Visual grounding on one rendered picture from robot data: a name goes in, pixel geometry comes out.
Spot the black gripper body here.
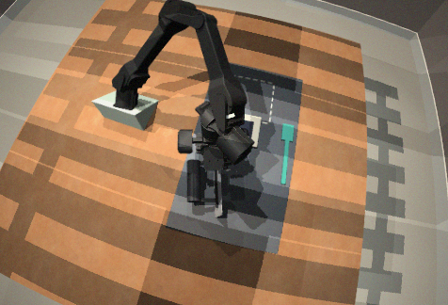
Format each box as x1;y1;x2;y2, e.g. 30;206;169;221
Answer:
178;128;249;154

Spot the dark grey rectangular mat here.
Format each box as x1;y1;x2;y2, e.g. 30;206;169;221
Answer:
166;62;303;254

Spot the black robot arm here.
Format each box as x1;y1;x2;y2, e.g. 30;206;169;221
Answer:
112;0;255;171

